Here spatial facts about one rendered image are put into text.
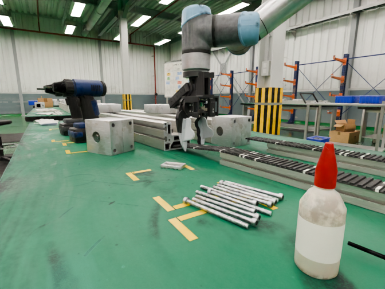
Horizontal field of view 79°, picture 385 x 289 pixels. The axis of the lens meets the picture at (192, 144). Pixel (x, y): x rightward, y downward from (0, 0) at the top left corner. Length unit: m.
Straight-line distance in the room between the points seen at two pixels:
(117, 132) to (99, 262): 0.46
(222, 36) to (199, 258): 0.50
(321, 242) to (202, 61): 0.49
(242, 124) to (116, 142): 0.39
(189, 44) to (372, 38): 8.31
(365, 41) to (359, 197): 8.48
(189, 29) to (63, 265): 0.54
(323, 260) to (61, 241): 0.26
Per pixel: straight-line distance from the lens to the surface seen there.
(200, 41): 0.62
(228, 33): 0.61
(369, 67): 8.72
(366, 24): 9.00
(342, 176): 0.44
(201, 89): 0.60
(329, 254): 0.25
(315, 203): 0.23
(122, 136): 0.69
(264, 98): 4.06
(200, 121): 0.67
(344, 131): 5.79
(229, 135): 0.75
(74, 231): 0.33
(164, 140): 0.71
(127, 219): 0.33
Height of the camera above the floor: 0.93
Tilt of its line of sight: 11 degrees down
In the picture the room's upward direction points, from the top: straight up
